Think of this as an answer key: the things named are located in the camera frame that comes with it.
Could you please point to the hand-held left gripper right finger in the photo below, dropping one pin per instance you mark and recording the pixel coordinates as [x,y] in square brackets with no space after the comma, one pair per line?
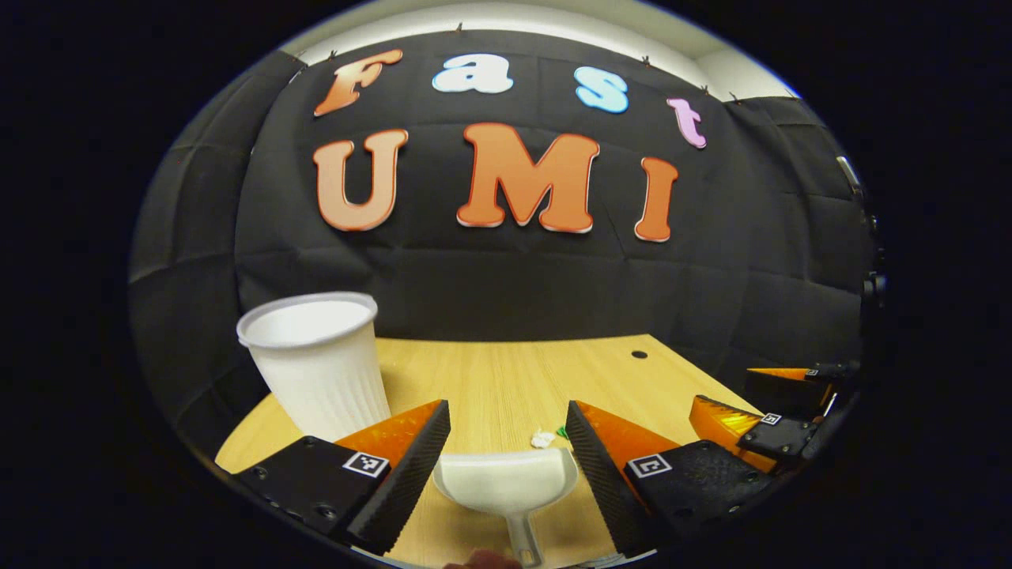
[601,474]

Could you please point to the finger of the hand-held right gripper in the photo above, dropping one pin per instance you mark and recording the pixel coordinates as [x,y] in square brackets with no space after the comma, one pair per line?
[783,438]
[791,391]

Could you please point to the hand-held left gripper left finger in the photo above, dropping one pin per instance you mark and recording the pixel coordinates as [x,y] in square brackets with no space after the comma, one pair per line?
[411,474]

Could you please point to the white paper ball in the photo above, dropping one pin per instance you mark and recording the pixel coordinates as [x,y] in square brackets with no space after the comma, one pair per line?
[543,438]

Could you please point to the white plastic dustpan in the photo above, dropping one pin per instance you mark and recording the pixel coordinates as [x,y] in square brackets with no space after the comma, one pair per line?
[506,482]

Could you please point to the white ribbed garbage bin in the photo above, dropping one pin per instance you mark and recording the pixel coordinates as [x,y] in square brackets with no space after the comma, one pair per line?
[324,371]

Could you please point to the dark metal stand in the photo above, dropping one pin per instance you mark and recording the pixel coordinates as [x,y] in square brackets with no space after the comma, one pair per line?
[850,175]

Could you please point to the row of small cloth clips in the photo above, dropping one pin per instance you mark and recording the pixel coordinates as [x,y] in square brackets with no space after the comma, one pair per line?
[458,28]

